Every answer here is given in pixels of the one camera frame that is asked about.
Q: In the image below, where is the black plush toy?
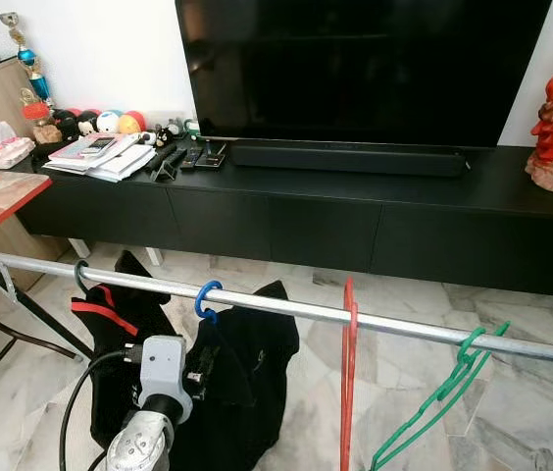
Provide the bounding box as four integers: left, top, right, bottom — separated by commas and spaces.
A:
53, 109, 99, 139

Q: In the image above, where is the green labelled bottle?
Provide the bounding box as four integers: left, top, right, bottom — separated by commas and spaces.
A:
174, 118, 201, 140

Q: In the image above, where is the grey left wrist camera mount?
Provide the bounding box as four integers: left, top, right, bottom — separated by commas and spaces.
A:
137, 336, 195, 425

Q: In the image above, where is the navy blue shirt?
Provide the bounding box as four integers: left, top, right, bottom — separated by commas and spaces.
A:
164, 281, 301, 471

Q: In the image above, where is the black soundbar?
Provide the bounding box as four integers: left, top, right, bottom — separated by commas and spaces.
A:
229, 141, 469, 179

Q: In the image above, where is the pink tissue pack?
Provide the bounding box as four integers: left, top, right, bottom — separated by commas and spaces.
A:
0, 121, 37, 170

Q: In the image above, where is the black television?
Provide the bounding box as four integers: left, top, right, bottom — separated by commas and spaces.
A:
175, 0, 553, 148

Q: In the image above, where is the green plastic hanger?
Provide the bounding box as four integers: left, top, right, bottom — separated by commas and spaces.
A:
370, 321, 511, 471

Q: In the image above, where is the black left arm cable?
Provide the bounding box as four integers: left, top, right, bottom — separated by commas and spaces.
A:
58, 348, 145, 471

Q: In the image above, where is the red plastic hanger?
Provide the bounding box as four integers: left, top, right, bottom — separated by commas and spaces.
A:
340, 277, 360, 471

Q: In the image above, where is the blue plastic hanger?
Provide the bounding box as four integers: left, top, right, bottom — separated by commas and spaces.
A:
194, 281, 225, 323

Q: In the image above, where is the white blue ball toy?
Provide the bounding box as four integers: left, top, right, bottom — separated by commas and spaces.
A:
97, 110, 122, 134

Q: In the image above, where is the gold blue trophy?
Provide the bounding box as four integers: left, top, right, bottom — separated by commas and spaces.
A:
0, 11, 54, 104

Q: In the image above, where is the silver clothes rack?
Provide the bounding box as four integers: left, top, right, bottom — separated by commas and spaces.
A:
0, 245, 553, 471

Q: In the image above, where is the black tv cabinet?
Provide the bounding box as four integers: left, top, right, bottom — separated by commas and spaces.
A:
17, 139, 553, 300

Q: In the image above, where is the orange ball toy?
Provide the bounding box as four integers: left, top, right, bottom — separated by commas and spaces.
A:
119, 111, 146, 135

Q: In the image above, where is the white paper stack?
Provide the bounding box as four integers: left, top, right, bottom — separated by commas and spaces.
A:
41, 133, 158, 183

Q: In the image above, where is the dark grey plastic hanger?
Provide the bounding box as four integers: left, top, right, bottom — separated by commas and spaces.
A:
73, 259, 91, 295

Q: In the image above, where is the red lidded brown jar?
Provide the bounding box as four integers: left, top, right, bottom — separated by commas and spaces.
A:
20, 88, 62, 146

